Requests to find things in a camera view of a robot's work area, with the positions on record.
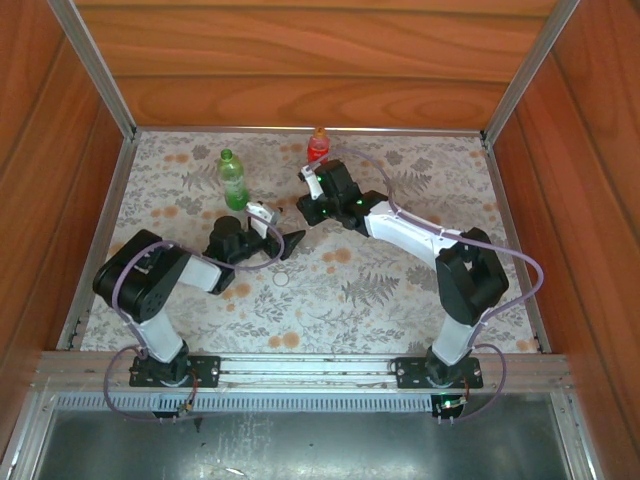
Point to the aluminium table edge rail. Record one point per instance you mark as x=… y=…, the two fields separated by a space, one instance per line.
x=501 y=190
x=250 y=130

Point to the floral table mat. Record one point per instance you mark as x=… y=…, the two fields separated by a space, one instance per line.
x=350 y=310

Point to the grey metal sheet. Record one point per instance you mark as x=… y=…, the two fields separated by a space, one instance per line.
x=300 y=445

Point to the small connector board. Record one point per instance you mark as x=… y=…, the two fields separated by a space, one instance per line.
x=450 y=404
x=186 y=409

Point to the aluminium frame post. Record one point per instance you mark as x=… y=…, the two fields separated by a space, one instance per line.
x=94 y=65
x=531 y=65

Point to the green plastic bottle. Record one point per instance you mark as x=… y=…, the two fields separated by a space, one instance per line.
x=234 y=182

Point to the aluminium mounting rail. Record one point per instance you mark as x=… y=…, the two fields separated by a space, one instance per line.
x=300 y=365

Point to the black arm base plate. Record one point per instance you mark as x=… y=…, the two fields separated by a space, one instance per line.
x=202 y=365
x=407 y=377

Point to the red drink bottle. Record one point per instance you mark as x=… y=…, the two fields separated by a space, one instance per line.
x=318 y=150

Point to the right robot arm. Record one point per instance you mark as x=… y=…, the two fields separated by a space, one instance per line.
x=470 y=275

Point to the gold bottle cap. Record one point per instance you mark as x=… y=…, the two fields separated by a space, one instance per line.
x=319 y=133

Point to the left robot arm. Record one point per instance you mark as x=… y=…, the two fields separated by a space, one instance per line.
x=135 y=280

